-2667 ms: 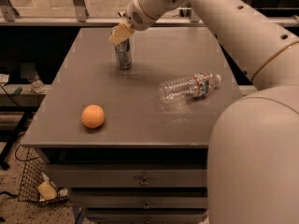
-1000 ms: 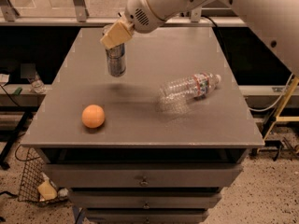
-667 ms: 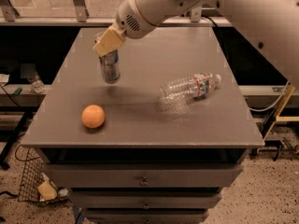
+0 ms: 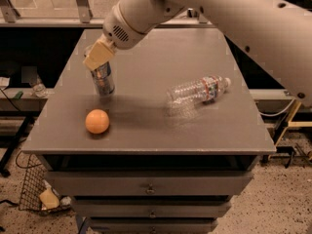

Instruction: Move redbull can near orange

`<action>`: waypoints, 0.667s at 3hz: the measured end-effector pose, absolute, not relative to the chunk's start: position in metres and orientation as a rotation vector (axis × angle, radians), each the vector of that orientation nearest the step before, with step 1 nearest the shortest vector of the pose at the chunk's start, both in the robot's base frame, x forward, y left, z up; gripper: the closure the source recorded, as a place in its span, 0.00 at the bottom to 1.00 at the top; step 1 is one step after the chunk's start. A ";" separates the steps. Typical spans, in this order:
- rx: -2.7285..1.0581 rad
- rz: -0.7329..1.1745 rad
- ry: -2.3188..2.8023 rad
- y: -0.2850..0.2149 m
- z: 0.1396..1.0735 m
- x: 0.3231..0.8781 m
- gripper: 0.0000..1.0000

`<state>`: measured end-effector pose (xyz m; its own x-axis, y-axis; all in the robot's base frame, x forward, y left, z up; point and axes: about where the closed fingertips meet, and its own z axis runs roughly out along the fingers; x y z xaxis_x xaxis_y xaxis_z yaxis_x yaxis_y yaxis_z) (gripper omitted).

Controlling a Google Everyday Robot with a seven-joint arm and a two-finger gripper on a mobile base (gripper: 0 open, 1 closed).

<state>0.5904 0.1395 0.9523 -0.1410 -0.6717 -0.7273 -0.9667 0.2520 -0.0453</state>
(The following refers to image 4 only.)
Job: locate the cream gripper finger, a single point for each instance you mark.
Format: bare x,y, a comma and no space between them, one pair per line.
100,53

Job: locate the orange fruit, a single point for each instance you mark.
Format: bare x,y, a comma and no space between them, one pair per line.
97,121

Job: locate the yellow metal stand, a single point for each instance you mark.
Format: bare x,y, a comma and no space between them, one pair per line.
289,123

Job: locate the small water bottle background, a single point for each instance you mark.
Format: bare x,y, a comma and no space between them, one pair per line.
38,88

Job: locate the yellow sponge in basket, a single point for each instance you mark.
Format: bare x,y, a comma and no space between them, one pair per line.
49,199

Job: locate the clear plastic water bottle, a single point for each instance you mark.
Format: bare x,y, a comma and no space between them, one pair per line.
198,91

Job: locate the grey metal rail frame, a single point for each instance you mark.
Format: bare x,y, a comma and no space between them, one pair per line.
54,13

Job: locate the green object on shelf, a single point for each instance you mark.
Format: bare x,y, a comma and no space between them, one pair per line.
18,95

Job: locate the black wire basket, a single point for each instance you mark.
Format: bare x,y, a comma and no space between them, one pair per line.
33,185

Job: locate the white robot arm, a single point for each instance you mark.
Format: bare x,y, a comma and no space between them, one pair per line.
273,33

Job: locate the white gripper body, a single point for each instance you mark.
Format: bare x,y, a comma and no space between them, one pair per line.
121,29

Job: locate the grey drawer cabinet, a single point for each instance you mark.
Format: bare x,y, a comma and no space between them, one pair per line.
150,173

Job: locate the silver redbull can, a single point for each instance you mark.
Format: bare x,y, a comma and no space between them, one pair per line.
102,76

